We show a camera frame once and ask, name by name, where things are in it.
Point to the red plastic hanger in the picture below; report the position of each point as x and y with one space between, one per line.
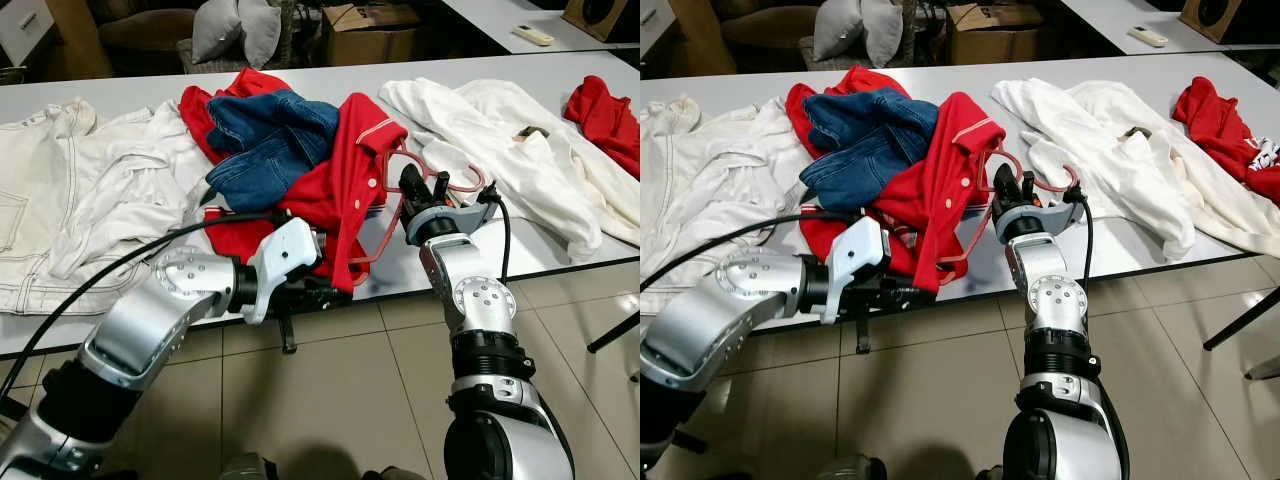
1065 178
478 178

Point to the red polo shirt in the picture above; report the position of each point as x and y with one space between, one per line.
350 170
950 170

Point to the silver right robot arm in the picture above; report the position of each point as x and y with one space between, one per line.
1060 300
480 300

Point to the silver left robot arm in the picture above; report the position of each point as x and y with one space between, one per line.
150 310
740 310

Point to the white jacket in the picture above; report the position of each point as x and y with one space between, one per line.
480 150
1090 150

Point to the blue denim jeans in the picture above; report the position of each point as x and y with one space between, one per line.
870 140
270 140

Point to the open cardboard box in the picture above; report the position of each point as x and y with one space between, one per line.
995 40
370 40

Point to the cream long garment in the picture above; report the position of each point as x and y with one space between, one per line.
1200 170
590 170

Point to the grey left robot leg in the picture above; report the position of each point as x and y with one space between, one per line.
250 468
850 468

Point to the white remote control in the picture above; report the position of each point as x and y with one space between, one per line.
1148 36
532 36

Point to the red garment with white print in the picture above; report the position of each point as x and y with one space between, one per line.
1215 120
605 120

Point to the plain white table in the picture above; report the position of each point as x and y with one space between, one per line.
1110 15
500 15

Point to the white crumpled shirt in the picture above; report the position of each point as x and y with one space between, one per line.
740 170
150 170

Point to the plain red garment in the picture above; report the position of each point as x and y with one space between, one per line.
850 82
250 82

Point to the grey pillow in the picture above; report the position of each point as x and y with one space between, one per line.
885 28
215 30
262 30
838 28

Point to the cream denim jacket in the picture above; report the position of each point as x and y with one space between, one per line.
660 200
40 200

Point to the wooden speaker box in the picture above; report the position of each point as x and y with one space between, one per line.
600 15
1225 15

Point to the white table with black legs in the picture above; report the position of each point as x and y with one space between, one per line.
120 90
740 88

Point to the white drawer unit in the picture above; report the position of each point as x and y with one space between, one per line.
650 20
25 25

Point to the brown wooden board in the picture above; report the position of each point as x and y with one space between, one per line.
75 40
700 40

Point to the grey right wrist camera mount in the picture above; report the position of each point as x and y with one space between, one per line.
440 228
1030 228

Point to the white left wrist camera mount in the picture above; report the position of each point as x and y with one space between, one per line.
858 250
285 250

